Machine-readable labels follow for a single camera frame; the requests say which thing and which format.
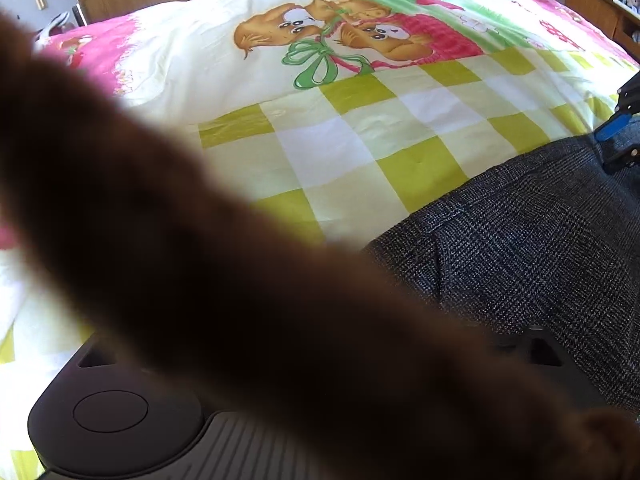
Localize wooden side dresser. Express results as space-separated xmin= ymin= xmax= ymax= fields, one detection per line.
xmin=565 ymin=0 xmax=639 ymax=61

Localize brown blurred strap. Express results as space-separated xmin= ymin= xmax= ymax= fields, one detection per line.
xmin=0 ymin=8 xmax=640 ymax=480

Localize white bag by wardrobe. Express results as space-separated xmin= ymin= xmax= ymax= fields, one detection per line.
xmin=35 ymin=11 xmax=74 ymax=50

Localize dark grey plaid pants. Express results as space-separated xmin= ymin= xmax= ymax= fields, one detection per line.
xmin=366 ymin=122 xmax=639 ymax=411

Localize colourful cartoon checkered bedsheet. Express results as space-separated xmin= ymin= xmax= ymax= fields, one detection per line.
xmin=1 ymin=0 xmax=639 ymax=479

